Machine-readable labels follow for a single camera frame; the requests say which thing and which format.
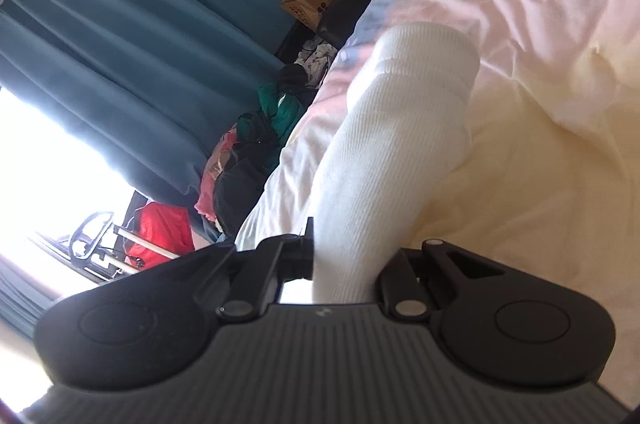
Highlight cream white sweatpants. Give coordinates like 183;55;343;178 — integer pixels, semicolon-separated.
310;23;480;303

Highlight pile of mixed clothes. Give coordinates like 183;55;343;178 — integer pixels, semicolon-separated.
194;38;337;241

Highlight white garment steamer stand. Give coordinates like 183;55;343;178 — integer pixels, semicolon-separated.
67;211;179;275

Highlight red bag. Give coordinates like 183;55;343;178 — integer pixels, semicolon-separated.
124;202;195;270

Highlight teal window curtain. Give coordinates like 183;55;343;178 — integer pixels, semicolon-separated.
1;0;294;207

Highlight pastel tie-dye bed sheet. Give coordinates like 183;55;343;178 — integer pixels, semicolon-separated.
236;0;639;406

